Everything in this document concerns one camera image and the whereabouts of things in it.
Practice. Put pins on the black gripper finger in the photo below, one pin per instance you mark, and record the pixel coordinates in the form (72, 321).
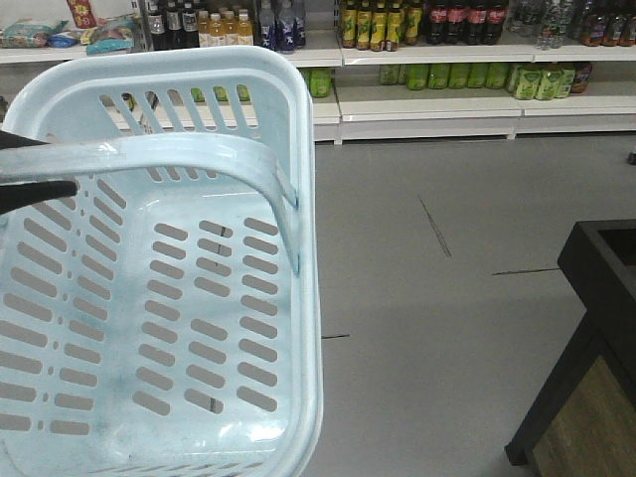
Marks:
(13, 141)
(18, 196)

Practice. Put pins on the light blue plastic basket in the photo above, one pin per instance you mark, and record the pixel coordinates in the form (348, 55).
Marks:
(165, 320)

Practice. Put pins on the white supermarket shelf unit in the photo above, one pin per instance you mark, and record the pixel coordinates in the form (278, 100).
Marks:
(359, 107)

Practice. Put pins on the black wooden produce stand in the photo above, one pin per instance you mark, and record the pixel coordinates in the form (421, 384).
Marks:
(582, 422)

